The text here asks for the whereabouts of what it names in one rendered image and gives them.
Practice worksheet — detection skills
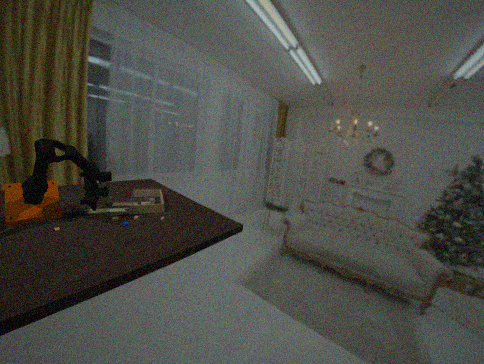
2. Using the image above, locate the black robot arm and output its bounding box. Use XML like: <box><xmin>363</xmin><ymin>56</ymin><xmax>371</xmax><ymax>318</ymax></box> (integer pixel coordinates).
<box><xmin>22</xmin><ymin>139</ymin><xmax>112</xmax><ymax>204</ymax></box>

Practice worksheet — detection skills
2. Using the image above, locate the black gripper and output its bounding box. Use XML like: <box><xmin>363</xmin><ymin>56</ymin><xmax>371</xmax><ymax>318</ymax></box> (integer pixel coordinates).
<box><xmin>80</xmin><ymin>184</ymin><xmax>100</xmax><ymax>211</ymax></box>

